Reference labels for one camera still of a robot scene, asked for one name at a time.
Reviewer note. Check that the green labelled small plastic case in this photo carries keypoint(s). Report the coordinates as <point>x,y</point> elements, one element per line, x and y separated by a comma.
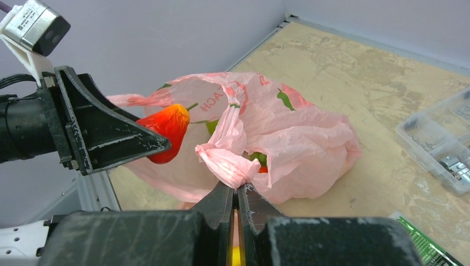
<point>430,252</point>

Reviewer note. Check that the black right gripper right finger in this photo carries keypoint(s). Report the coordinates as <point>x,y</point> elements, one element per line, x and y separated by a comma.
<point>253,212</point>

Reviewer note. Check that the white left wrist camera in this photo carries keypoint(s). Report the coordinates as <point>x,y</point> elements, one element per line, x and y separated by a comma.
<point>31,32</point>

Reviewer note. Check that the pink plastic bag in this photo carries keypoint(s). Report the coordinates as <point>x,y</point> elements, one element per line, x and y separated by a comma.
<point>308,149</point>

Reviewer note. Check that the red orange fake pear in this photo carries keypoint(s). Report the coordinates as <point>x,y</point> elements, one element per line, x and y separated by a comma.
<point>172,123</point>

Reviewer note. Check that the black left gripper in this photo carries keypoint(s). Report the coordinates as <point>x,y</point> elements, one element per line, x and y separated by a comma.
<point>73,118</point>

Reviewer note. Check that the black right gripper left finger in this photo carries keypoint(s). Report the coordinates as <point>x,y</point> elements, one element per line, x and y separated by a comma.
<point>215,240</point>

